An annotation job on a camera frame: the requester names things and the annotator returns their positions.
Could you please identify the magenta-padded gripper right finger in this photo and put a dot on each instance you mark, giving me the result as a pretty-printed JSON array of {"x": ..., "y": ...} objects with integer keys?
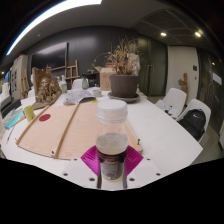
[{"x": 135, "y": 161}]

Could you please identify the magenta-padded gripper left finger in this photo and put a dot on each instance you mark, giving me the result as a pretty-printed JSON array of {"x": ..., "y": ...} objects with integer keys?
[{"x": 89, "y": 161}]

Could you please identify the white-capped clear drink bottle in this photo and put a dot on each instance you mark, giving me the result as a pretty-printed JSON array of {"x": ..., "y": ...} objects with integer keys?
[{"x": 111, "y": 146}]

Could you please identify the beige wooden drawing board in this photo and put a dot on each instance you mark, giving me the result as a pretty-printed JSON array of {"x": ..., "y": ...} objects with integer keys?
[{"x": 78, "y": 130}]

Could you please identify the small yellow tag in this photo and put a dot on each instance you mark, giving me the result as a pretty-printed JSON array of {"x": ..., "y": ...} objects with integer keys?
[{"x": 94, "y": 101}]

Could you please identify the flat round red coaster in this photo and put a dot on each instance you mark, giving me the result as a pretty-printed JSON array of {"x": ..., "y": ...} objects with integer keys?
[{"x": 44, "y": 117}]

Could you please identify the small clear cup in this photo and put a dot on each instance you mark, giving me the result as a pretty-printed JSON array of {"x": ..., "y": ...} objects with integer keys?
[{"x": 97, "y": 93}]

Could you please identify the black backpack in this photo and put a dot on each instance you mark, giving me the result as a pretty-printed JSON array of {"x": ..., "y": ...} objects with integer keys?
[{"x": 193, "y": 123}]

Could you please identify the white plastic chair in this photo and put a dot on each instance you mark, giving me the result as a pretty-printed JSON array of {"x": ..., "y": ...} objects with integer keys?
[
  {"x": 77, "y": 84},
  {"x": 196, "y": 104},
  {"x": 175, "y": 98}
]

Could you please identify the dried plant in dark pot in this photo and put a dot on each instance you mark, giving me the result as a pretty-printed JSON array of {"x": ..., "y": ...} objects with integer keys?
[{"x": 124, "y": 86}]

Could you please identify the small clear glass bottle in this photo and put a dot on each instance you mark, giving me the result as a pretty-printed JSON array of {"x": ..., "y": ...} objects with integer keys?
[{"x": 85, "y": 84}]

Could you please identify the green-labelled spray bottle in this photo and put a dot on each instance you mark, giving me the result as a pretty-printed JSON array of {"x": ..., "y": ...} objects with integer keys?
[{"x": 63, "y": 86}]

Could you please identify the golden sculpture on wooden base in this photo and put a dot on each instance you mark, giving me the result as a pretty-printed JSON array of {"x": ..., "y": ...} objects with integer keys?
[{"x": 48, "y": 90}]

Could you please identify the brown cardboard box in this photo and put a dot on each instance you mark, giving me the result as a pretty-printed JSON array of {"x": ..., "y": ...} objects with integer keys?
[{"x": 106, "y": 78}]

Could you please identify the wooden easel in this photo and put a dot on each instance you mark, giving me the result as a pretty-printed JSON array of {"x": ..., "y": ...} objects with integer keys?
[
  {"x": 72, "y": 72},
  {"x": 25, "y": 83}
]

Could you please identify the dark grey stacked blocks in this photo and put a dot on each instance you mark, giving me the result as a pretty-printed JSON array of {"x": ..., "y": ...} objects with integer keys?
[{"x": 9, "y": 107}]

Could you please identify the long ceiling strip light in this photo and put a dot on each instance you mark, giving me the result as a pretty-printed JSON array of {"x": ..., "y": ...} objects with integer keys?
[{"x": 43, "y": 18}]

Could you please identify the dark wall screen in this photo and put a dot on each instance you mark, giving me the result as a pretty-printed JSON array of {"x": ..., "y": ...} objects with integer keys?
[{"x": 50, "y": 56}]

